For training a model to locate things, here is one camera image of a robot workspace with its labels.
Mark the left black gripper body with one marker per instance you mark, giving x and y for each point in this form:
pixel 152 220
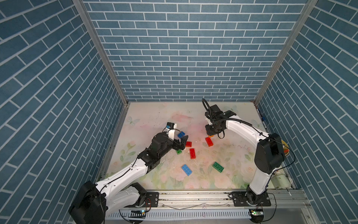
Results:
pixel 173 145

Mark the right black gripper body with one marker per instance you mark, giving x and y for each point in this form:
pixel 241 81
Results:
pixel 212 129

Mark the red lego brick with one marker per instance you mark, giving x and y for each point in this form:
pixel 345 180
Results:
pixel 209 141

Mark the long green lego brick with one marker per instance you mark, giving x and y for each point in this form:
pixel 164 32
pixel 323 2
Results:
pixel 218 167

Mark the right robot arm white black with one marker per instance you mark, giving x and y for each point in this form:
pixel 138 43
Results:
pixel 269 154

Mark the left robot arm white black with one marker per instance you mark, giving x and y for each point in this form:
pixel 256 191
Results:
pixel 94 201

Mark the small blue lego brick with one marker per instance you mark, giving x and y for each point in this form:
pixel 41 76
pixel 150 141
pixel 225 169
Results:
pixel 181 134

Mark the red lego brick vertical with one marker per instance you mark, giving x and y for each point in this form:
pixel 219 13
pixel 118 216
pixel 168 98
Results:
pixel 192 153

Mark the long blue lego brick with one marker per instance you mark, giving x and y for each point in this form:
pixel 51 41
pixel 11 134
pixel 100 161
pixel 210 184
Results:
pixel 186 170

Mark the yellow cup with markers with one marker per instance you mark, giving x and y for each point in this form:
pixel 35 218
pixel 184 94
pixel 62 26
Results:
pixel 285 148

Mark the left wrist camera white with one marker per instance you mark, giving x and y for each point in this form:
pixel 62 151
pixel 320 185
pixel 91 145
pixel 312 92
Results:
pixel 170 129

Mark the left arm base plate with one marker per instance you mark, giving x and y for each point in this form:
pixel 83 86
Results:
pixel 149 199

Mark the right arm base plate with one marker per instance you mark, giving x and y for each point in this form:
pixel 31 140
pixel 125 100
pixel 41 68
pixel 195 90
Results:
pixel 243 198

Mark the aluminium front rail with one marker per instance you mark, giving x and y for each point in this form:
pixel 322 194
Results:
pixel 212 203

